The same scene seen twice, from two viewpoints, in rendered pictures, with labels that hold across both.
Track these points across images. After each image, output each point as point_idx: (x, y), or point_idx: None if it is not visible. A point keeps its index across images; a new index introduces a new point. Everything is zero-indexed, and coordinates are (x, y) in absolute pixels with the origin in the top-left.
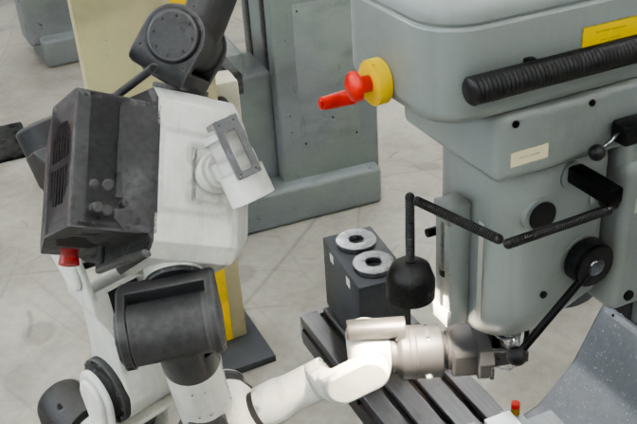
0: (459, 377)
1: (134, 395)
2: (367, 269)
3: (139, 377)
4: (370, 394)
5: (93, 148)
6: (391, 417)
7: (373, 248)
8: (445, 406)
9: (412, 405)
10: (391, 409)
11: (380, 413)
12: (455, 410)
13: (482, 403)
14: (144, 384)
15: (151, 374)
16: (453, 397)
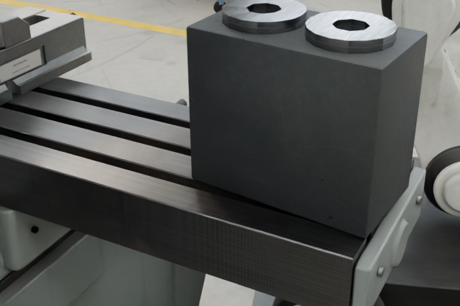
0: (76, 163)
1: None
2: None
3: None
4: (188, 111)
5: None
6: (137, 101)
7: (306, 37)
8: (74, 129)
9: (121, 118)
10: (145, 107)
11: (156, 100)
12: (58, 130)
13: (21, 147)
14: None
15: None
16: (69, 140)
